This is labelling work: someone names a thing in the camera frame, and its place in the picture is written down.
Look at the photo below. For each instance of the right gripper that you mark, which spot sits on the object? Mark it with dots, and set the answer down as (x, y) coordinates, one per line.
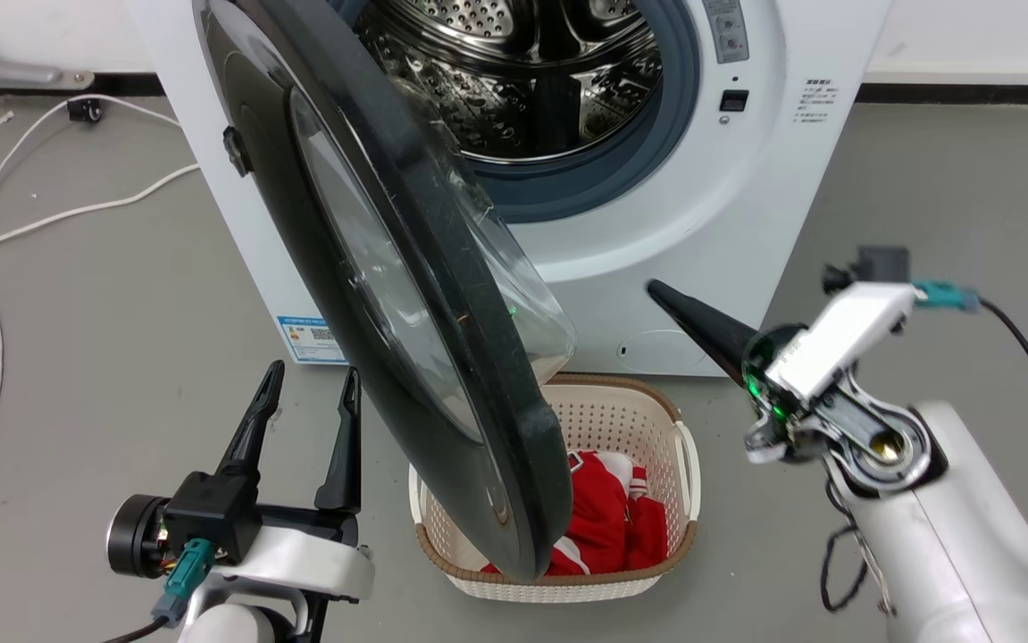
(786, 429)

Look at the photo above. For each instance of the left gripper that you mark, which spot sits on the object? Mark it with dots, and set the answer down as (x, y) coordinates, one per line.
(308, 558)

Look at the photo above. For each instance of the black round washing machine door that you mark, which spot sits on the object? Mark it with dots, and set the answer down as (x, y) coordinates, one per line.
(442, 357)

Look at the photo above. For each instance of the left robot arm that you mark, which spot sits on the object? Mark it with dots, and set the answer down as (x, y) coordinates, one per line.
(237, 621)

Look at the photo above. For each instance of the white front-load washing machine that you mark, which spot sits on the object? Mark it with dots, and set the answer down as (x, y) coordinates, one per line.
(728, 214)

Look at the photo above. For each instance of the grey rubber door gasket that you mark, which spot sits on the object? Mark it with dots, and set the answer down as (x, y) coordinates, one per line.
(647, 152)

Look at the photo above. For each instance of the black door latch socket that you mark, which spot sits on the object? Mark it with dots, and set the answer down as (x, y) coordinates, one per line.
(733, 100)

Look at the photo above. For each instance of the steel washing machine drum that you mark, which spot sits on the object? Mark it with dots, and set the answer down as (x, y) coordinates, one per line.
(549, 80)

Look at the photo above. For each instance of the round drain filter cover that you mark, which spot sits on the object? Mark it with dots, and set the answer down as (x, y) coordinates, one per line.
(670, 353)

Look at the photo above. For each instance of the blue energy label sticker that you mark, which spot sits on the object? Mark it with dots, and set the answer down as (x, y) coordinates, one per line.
(308, 339)

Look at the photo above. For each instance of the white perforated laundry basket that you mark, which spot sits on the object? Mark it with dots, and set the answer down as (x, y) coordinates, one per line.
(621, 420)

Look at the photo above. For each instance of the red and white garment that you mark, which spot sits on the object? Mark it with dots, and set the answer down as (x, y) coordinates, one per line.
(603, 518)

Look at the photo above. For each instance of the grey warning sticker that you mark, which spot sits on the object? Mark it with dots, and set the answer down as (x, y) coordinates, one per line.
(728, 31)

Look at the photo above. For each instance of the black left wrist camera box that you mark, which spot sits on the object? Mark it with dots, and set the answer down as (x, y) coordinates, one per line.
(210, 513)

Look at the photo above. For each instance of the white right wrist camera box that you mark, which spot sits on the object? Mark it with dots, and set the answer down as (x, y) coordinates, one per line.
(835, 339)

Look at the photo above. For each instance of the small black floor bracket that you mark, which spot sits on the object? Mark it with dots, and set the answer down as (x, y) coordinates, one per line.
(85, 110)

